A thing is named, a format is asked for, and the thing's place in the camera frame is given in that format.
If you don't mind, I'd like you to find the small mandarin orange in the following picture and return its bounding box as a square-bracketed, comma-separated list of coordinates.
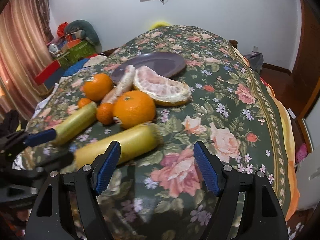
[78, 98, 92, 109]
[96, 103, 114, 125]

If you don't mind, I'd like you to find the wide peeled pomelo piece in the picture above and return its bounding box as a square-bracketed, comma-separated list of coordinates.
[133, 66, 191, 106]

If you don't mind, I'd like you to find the purple round plate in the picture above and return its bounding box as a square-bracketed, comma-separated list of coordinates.
[111, 52, 186, 83]

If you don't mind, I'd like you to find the orange box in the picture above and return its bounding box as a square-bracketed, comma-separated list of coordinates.
[66, 39, 82, 49]

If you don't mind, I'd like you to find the medium orange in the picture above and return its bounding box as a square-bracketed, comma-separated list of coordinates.
[83, 73, 113, 101]

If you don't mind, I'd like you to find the yellow sugarcane piece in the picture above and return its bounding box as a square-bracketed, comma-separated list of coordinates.
[52, 102, 97, 146]
[74, 122, 163, 168]

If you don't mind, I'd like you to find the red flat box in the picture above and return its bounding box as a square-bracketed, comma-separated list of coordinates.
[34, 60, 61, 85]

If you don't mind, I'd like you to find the brown wooden door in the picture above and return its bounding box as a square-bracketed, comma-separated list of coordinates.
[292, 0, 319, 118]

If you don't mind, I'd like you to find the blue patchwork quilt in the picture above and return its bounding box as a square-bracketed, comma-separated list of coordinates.
[62, 58, 89, 77]

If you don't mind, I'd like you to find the large orange with sticker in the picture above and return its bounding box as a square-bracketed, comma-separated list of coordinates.
[113, 90, 156, 129]

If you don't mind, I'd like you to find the grey green plush pillow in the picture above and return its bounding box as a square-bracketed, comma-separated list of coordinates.
[64, 20, 100, 46]

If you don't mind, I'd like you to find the pink curtain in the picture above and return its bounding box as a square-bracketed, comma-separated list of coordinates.
[1, 0, 52, 120]

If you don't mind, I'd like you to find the floral green bedspread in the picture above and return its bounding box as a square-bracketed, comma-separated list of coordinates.
[27, 25, 299, 239]

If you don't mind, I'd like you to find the white sheet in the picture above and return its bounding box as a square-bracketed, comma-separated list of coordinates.
[31, 98, 50, 119]

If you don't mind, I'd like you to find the narrow peeled pomelo segment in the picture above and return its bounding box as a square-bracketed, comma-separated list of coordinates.
[101, 64, 136, 104]

